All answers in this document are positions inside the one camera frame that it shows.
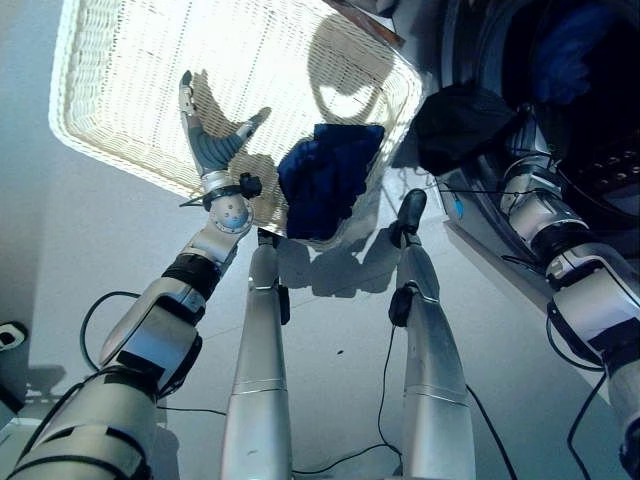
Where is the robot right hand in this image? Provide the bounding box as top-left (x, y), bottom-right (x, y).
top-left (501, 103), bottom-right (552, 167)

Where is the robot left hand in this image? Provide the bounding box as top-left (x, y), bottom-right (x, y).
top-left (178, 69), bottom-right (273, 194)

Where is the black garment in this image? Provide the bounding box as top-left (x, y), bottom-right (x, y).
top-left (409, 84), bottom-right (522, 176)

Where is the white front-load washing machine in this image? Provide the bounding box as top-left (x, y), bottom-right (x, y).
top-left (389, 0), bottom-right (640, 326)

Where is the blue garment in drum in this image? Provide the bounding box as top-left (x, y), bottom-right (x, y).
top-left (530, 2), bottom-right (594, 105)

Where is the white wicker laundry basket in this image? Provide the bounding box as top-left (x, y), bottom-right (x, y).
top-left (48, 0), bottom-right (426, 251)

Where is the dark blue crumpled garment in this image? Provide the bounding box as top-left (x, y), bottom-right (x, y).
top-left (276, 122), bottom-right (387, 242)

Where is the dark robot right foot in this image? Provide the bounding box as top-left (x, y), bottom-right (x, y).
top-left (389, 188), bottom-right (429, 249)

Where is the silver robot left leg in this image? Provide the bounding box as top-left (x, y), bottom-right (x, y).
top-left (219, 228), bottom-right (294, 480)

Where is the silver robot leg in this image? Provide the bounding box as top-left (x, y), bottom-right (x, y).
top-left (219, 228), bottom-right (294, 480)
top-left (388, 234), bottom-right (477, 480)

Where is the silver robot right leg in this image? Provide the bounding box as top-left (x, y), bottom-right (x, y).
top-left (388, 234), bottom-right (477, 480)

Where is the black floor cable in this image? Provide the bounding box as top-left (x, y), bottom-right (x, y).
top-left (566, 372), bottom-right (609, 480)
top-left (291, 319), bottom-right (404, 475)
top-left (79, 291), bottom-right (142, 372)
top-left (465, 383), bottom-right (519, 480)

